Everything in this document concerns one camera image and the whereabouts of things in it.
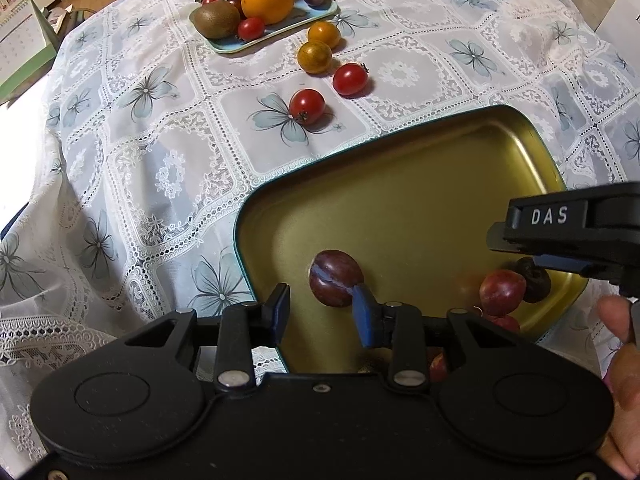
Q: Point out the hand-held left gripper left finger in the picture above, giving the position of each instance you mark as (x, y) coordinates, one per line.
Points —
(280, 308)

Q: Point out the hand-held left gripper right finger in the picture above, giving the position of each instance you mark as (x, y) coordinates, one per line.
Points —
(365, 317)

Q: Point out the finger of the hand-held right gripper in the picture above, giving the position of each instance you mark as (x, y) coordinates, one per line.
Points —
(570, 263)

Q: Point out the dark wrinkled fruit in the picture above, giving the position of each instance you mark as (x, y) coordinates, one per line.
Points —
(375, 362)
(539, 287)

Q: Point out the red purple plum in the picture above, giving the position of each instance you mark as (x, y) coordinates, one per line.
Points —
(502, 291)

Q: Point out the gold metal tray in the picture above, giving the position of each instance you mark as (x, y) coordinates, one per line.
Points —
(425, 200)

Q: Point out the person's right hand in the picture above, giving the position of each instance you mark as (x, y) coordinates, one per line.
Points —
(627, 410)

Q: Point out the white lace floral tablecloth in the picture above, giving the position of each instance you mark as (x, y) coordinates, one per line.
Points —
(150, 160)

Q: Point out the white paper shopping bag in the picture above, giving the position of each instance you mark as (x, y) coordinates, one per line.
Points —
(625, 30)

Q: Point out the red cherry tomato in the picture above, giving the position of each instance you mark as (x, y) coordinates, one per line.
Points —
(307, 106)
(351, 79)
(251, 28)

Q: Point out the orange kumquat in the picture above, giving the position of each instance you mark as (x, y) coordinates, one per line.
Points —
(315, 56)
(324, 35)

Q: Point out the light green plate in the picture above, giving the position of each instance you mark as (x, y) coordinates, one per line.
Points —
(310, 15)

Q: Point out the brown kiwi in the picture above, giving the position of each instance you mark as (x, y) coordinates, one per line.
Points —
(216, 20)

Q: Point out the orange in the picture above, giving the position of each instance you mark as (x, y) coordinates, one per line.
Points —
(267, 2)

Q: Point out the small dark red fruit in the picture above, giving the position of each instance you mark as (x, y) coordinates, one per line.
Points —
(234, 2)

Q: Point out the green desk calendar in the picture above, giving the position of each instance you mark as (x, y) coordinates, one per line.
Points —
(20, 50)

